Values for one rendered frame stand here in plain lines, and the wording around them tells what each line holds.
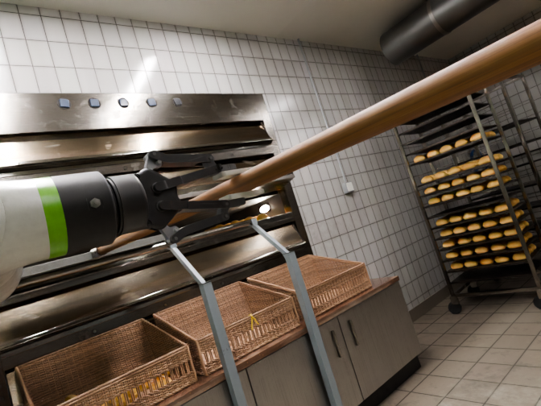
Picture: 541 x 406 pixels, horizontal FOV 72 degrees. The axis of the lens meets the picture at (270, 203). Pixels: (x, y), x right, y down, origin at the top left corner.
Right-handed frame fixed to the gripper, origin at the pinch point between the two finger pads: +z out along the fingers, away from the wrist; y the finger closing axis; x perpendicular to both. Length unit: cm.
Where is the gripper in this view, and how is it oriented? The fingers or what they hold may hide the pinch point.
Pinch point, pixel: (239, 184)
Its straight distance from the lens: 59.9
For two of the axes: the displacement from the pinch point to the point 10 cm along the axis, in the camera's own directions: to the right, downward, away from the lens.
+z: 7.6, -1.7, 6.3
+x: 6.0, -2.1, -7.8
